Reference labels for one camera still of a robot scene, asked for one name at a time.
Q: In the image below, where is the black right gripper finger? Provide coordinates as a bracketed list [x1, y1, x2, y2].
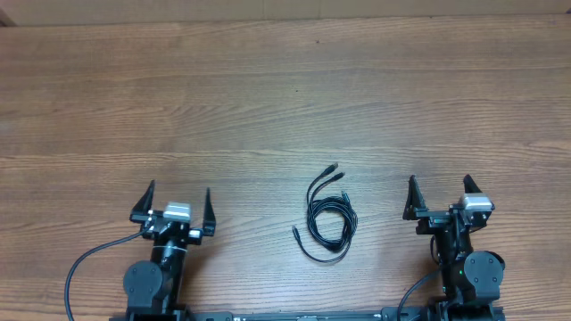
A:
[463, 174, 482, 193]
[402, 175, 427, 220]

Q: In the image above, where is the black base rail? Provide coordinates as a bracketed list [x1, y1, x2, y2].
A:
[109, 305, 507, 321]

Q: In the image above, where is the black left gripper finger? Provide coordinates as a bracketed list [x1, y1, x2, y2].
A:
[131, 180, 155, 215]
[203, 189, 216, 235]

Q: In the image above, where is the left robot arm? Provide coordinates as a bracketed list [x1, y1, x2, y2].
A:
[110, 181, 216, 321]

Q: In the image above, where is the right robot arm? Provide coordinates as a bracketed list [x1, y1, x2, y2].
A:
[396, 175, 506, 321]

